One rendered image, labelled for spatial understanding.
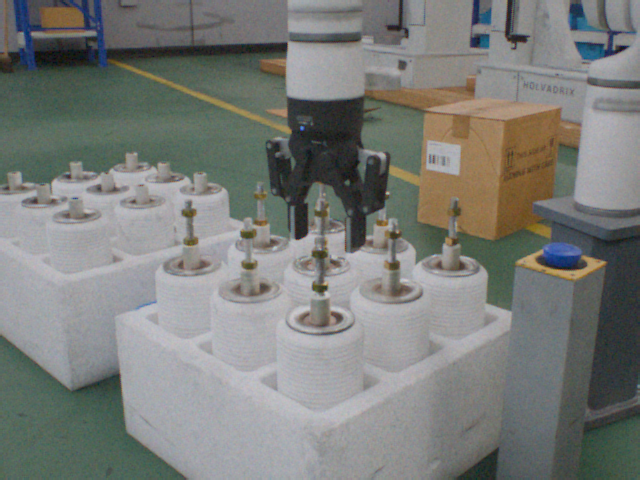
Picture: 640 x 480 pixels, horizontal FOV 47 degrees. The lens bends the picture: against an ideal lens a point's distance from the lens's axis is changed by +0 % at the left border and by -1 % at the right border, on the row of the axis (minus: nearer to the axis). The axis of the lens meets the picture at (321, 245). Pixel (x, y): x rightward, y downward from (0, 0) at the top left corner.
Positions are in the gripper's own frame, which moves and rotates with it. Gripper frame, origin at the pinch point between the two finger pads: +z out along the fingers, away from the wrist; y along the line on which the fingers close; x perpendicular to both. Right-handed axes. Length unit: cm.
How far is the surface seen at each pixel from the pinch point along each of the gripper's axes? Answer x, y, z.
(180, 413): -5.4, -18.4, 25.6
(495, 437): 23.4, 10.9, 33.3
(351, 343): -0.8, 3.9, 11.2
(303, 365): -4.6, 0.5, 13.2
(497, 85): 264, -97, 21
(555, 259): 14.3, 19.3, 3.1
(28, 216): 6, -64, 11
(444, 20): 312, -150, -4
